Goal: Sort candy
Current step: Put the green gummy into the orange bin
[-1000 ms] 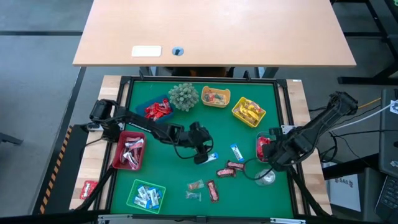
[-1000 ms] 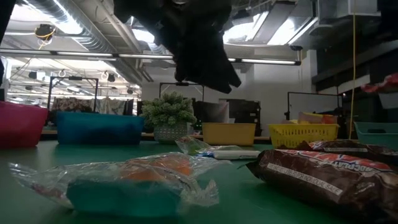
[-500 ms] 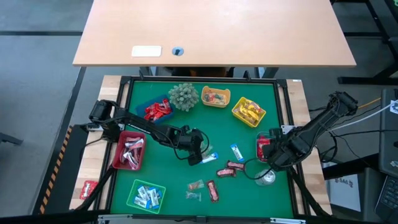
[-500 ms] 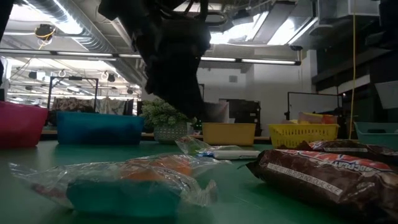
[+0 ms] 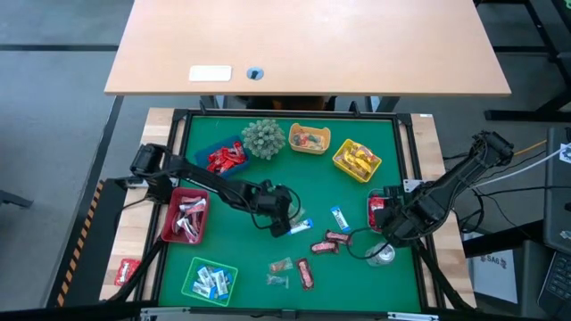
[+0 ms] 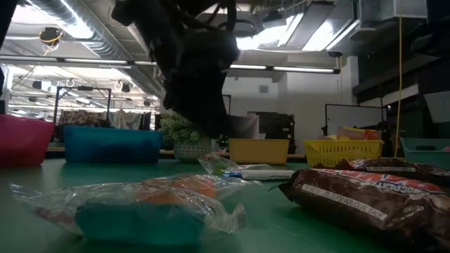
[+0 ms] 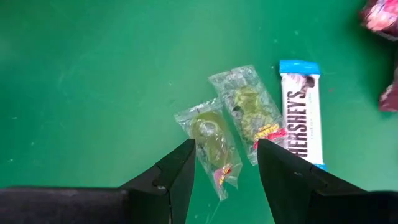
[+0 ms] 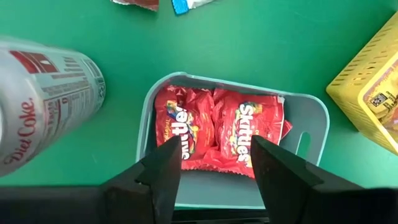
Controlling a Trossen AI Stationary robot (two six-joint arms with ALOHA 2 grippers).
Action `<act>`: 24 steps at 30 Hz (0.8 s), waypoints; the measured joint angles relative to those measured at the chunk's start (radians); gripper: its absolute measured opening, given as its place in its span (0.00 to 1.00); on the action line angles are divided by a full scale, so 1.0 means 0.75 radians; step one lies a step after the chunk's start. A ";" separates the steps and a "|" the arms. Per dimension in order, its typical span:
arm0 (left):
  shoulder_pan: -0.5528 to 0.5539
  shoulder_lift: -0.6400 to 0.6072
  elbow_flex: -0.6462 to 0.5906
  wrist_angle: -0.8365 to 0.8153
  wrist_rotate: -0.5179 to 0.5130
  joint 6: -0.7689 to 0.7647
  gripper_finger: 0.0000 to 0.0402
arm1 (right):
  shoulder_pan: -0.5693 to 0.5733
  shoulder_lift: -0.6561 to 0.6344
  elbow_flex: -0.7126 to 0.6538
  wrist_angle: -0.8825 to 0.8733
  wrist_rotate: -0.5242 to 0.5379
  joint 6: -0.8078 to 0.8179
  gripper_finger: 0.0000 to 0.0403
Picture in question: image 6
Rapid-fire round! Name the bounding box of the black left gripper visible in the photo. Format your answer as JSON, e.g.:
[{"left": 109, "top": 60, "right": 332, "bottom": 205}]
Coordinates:
[{"left": 111, "top": 0, "right": 240, "bottom": 140}]

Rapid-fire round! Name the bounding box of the blue white candy bar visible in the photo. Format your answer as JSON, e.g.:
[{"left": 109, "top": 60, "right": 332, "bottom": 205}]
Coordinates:
[{"left": 221, "top": 169, "right": 296, "bottom": 182}]

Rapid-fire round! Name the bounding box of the yellow mesh basket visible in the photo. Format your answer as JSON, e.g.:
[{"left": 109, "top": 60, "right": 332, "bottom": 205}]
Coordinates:
[{"left": 302, "top": 139, "right": 385, "bottom": 169}]

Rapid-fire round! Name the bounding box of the red plastic bin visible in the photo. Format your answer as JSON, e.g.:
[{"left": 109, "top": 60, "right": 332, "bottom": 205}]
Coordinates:
[{"left": 0, "top": 114, "right": 56, "bottom": 168}]

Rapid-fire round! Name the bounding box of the brown chocolate bar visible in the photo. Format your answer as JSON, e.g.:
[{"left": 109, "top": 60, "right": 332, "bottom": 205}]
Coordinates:
[
  {"left": 314, "top": 157, "right": 450, "bottom": 179},
  {"left": 277, "top": 167, "right": 450, "bottom": 249}
]

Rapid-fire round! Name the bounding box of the artificial pale green succulent plant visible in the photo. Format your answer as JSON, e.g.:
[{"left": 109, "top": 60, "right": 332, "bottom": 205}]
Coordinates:
[{"left": 160, "top": 112, "right": 214, "bottom": 163}]

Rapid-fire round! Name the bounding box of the grey covered object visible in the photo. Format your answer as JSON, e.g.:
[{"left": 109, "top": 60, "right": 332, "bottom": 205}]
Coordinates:
[{"left": 228, "top": 114, "right": 260, "bottom": 140}]

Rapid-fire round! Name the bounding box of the patterned hanging cloth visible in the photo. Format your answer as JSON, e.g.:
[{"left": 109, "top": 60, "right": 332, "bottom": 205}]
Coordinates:
[{"left": 58, "top": 110, "right": 153, "bottom": 131}]

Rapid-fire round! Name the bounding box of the orange plastic bin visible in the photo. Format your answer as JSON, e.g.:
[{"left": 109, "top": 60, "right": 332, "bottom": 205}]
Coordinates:
[{"left": 227, "top": 138, "right": 290, "bottom": 166}]

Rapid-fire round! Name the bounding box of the black cabinet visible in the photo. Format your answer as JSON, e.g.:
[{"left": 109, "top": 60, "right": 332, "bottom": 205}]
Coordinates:
[{"left": 258, "top": 112, "right": 296, "bottom": 155}]

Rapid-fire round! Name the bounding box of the blue plastic bin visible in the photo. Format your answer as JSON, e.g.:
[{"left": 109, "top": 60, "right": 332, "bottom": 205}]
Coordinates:
[{"left": 64, "top": 126, "right": 164, "bottom": 164}]

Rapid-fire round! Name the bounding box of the bright ceiling light panel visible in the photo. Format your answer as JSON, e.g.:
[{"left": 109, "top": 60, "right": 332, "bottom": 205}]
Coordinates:
[{"left": 235, "top": 13, "right": 359, "bottom": 52}]

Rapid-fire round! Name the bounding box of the long ceiling tube light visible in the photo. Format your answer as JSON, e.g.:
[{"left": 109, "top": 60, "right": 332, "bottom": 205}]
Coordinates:
[{"left": 0, "top": 55, "right": 341, "bottom": 74}]

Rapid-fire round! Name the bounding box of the black framed white board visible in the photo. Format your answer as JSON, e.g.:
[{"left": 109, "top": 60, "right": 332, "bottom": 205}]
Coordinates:
[{"left": 322, "top": 103, "right": 390, "bottom": 138}]

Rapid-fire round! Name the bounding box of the green table mat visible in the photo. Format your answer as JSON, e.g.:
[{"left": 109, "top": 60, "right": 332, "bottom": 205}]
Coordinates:
[{"left": 0, "top": 157, "right": 450, "bottom": 253}]

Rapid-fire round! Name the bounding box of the white ceiling air unit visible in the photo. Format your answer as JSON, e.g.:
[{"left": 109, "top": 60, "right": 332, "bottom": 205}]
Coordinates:
[{"left": 361, "top": 0, "right": 428, "bottom": 20}]

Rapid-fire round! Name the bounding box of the teal plastic bin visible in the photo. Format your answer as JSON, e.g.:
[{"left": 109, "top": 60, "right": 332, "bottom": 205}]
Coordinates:
[{"left": 399, "top": 136, "right": 450, "bottom": 169}]

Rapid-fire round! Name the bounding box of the grey hanging panel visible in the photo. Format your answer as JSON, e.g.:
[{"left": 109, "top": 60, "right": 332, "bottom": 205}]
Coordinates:
[{"left": 423, "top": 90, "right": 450, "bottom": 124}]

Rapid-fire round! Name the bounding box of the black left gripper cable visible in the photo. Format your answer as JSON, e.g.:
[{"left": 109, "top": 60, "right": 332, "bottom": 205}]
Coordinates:
[{"left": 207, "top": 0, "right": 243, "bottom": 34}]

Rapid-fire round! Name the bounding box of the silver ventilation duct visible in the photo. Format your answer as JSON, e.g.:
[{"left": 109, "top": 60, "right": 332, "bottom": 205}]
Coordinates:
[{"left": 24, "top": 0, "right": 127, "bottom": 60}]

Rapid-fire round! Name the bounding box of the yellow ceiling cable reel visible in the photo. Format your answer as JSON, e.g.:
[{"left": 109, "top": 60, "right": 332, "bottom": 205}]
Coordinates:
[{"left": 38, "top": 27, "right": 65, "bottom": 47}]

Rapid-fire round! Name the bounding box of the yellow power cable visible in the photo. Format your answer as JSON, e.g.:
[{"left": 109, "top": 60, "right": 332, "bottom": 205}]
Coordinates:
[{"left": 394, "top": 0, "right": 404, "bottom": 158}]

